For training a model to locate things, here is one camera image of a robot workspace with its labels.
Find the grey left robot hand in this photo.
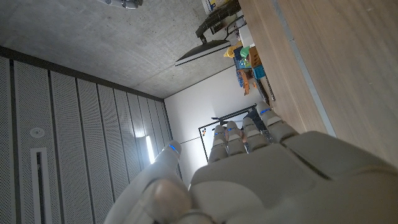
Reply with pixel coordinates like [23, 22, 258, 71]
[104, 101, 398, 224]

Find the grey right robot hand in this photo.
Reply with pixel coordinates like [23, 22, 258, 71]
[96, 0, 144, 9]

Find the blue box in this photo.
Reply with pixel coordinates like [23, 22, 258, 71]
[233, 48, 251, 70]

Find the white printed canister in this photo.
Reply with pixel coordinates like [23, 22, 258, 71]
[201, 0, 220, 15]

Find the black computer monitor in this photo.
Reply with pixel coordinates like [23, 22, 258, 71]
[174, 39, 233, 67]

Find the blue cube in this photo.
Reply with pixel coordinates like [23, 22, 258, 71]
[251, 64, 267, 80]

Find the yellow toy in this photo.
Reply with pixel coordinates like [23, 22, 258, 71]
[223, 42, 243, 58]

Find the orange block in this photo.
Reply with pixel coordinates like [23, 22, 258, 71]
[248, 46, 263, 68]

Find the ceiling strip light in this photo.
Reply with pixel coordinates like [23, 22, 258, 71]
[145, 135, 156, 165]

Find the round ceiling detector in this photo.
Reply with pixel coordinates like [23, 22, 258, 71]
[29, 126, 46, 139]

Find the ceiling slot vent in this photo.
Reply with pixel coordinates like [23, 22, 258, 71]
[30, 147, 52, 224]

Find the whiteboard with black frame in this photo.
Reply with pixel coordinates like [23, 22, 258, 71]
[198, 105, 259, 163]

